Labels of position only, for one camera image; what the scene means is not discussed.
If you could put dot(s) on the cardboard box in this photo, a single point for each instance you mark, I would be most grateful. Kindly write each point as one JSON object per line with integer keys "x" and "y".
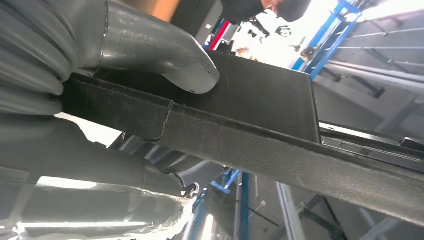
{"x": 165, "y": 8}

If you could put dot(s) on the blue metal shelf rack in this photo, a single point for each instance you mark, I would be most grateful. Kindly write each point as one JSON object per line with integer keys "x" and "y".
{"x": 323, "y": 43}

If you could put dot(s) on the stainless steel workbench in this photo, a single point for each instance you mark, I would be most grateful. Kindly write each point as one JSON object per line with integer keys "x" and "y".
{"x": 331, "y": 225}

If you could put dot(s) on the person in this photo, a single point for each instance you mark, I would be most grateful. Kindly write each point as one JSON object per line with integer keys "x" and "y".
{"x": 291, "y": 10}

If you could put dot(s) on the black zip case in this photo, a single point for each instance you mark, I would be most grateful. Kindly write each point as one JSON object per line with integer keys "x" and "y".
{"x": 195, "y": 16}

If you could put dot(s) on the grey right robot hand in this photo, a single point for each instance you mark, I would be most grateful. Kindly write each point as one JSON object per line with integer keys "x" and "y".
{"x": 149, "y": 39}

